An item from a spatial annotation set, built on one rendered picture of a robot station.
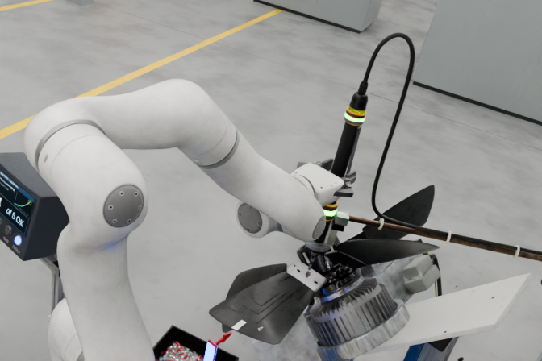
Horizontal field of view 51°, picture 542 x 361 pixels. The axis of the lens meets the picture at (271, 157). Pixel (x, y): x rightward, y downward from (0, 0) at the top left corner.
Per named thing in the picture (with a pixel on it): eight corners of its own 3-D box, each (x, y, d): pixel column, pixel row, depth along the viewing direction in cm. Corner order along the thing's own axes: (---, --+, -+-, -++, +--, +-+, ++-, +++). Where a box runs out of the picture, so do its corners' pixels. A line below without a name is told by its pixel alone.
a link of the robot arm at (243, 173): (281, 139, 87) (338, 215, 111) (206, 111, 96) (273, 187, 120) (251, 188, 85) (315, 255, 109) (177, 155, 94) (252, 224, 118)
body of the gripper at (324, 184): (274, 197, 124) (304, 181, 132) (312, 220, 119) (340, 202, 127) (281, 168, 120) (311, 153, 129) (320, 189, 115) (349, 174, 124)
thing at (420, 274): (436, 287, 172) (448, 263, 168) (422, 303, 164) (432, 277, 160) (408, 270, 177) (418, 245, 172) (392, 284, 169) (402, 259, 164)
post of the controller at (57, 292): (66, 317, 161) (68, 263, 152) (56, 322, 159) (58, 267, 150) (60, 311, 163) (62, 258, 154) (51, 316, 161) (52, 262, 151)
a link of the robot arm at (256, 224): (313, 187, 114) (276, 172, 119) (272, 209, 104) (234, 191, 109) (308, 223, 117) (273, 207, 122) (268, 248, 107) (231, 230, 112)
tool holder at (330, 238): (338, 238, 145) (348, 207, 140) (339, 256, 139) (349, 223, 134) (303, 231, 145) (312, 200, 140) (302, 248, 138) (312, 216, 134)
